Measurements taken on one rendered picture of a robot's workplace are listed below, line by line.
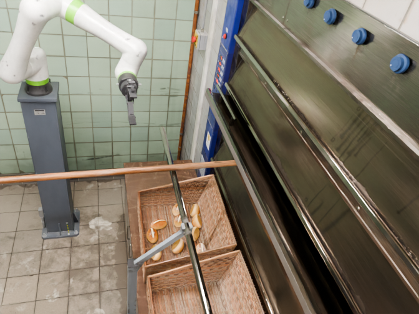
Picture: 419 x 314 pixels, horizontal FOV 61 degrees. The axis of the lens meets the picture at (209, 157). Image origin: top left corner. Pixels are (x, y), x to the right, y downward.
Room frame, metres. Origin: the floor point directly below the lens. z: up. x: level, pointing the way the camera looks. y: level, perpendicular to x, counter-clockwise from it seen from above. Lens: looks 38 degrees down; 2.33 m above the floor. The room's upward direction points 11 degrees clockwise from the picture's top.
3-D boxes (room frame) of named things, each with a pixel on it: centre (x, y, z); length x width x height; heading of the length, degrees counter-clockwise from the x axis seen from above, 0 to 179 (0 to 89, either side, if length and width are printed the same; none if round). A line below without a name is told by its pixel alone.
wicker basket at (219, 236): (1.38, 0.09, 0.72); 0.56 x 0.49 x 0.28; 19
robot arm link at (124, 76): (1.51, 0.44, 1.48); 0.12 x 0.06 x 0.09; 112
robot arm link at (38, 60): (1.74, 1.05, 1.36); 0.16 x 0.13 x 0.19; 168
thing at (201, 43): (2.32, 0.20, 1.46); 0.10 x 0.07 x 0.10; 21
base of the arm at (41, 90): (1.81, 1.07, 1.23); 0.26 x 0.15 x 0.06; 21
